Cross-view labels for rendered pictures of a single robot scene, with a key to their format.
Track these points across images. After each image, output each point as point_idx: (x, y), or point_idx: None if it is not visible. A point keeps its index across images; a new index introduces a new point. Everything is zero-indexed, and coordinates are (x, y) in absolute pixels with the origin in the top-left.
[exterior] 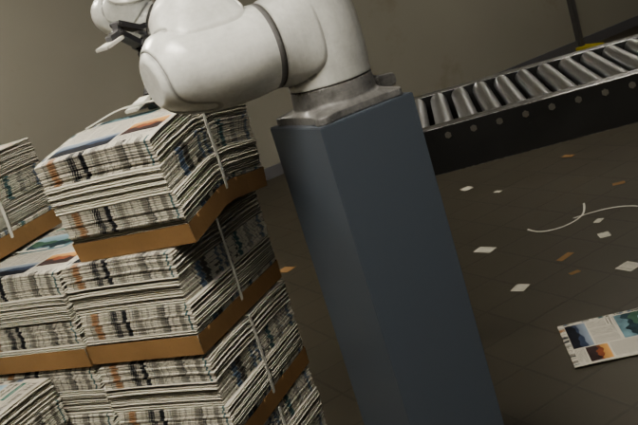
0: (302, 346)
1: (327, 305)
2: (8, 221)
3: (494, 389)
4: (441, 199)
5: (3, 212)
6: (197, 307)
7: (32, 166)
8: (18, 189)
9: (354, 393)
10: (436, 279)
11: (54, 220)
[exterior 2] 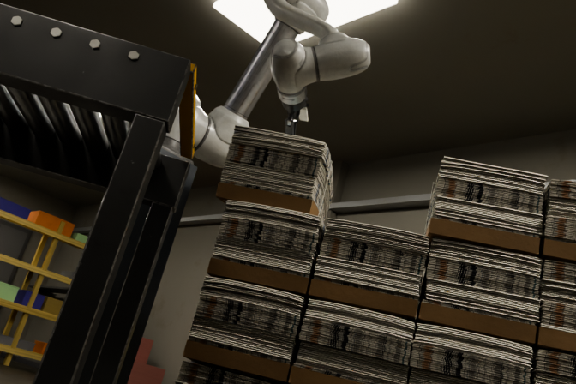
0: (189, 339)
1: (163, 271)
2: (425, 228)
3: (56, 321)
4: (100, 204)
5: (426, 221)
6: None
7: (437, 182)
8: (432, 202)
9: (143, 332)
10: None
11: (428, 231)
